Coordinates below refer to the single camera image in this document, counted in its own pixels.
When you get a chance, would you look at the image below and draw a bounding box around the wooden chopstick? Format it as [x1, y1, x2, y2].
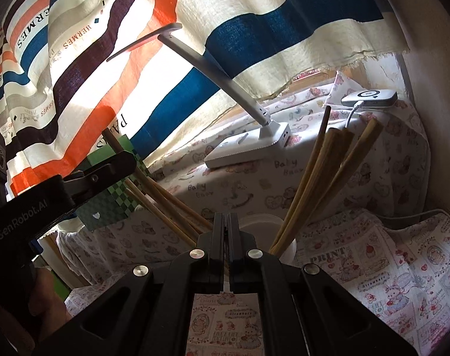
[101, 129, 213, 232]

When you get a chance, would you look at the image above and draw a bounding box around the person's left hand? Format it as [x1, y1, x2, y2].
[27, 265, 74, 327]

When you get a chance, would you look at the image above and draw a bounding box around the white desk lamp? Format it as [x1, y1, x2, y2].
[106, 22, 290, 169]

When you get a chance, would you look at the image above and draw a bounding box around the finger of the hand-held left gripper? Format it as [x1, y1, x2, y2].
[62, 151, 137, 203]

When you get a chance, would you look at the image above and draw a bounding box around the strawberry-printed tablecloth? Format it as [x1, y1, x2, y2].
[67, 208, 450, 356]

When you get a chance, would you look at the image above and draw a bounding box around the bear-printed white cloth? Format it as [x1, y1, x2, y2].
[56, 70, 431, 290]

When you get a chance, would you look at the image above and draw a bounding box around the white charger puck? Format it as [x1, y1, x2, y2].
[341, 90, 398, 109]

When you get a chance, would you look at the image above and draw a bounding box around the striped printed curtain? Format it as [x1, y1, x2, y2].
[0, 0, 411, 201]

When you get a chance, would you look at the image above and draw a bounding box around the bunch of wooden chopsticks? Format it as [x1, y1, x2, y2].
[125, 106, 383, 258]

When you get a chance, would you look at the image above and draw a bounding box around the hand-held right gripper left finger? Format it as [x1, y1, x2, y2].
[31, 212, 226, 356]

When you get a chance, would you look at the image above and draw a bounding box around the green checkered box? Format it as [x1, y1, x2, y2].
[77, 133, 151, 231]

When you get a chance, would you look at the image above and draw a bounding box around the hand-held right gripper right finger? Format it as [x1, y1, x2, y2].
[228, 212, 418, 356]

